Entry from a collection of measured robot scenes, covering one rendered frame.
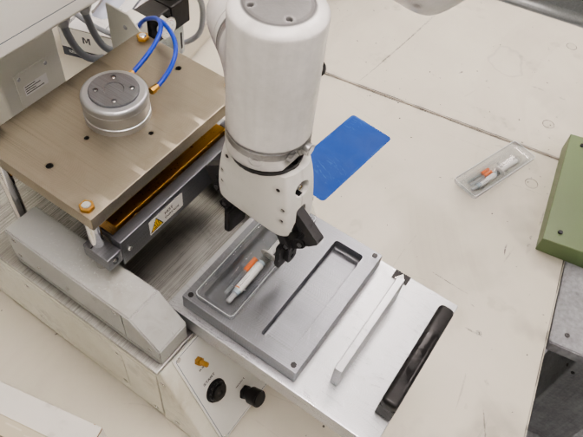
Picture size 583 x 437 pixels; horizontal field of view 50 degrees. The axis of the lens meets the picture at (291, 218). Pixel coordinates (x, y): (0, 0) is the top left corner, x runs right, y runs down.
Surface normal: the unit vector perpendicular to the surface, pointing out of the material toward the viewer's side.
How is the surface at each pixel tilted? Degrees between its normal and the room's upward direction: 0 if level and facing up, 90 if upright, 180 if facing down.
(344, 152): 0
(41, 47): 90
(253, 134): 90
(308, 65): 90
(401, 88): 0
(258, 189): 90
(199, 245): 0
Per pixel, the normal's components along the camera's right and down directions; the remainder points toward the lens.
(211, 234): 0.08, -0.60
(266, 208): -0.56, 0.65
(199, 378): 0.78, 0.19
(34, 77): 0.82, 0.50
